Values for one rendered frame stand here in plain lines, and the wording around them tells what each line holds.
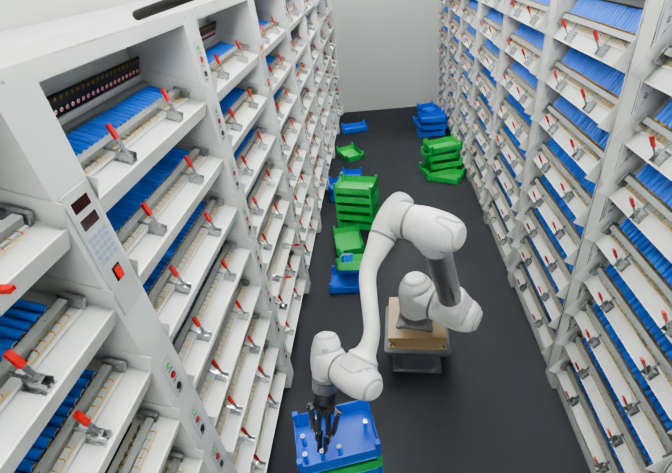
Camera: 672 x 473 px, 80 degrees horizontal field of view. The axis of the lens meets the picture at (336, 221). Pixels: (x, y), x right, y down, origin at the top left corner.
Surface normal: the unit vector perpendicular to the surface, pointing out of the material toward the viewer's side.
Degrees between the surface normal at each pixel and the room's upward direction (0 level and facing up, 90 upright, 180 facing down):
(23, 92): 90
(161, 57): 90
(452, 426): 0
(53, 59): 90
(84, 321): 21
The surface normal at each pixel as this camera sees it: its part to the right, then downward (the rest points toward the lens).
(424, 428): -0.11, -0.83
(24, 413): 0.25, -0.79
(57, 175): 0.99, -0.05
